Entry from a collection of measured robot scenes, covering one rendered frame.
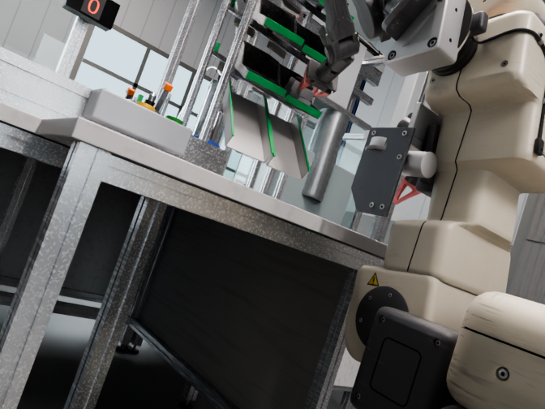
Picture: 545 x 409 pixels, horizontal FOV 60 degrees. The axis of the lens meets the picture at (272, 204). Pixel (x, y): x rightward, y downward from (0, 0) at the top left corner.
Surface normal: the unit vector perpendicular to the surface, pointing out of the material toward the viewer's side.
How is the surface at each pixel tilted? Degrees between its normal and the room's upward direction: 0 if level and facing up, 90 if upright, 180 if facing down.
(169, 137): 90
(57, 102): 90
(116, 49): 90
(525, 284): 90
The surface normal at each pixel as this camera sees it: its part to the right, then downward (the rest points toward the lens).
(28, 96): 0.60, 0.14
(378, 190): -0.75, -0.30
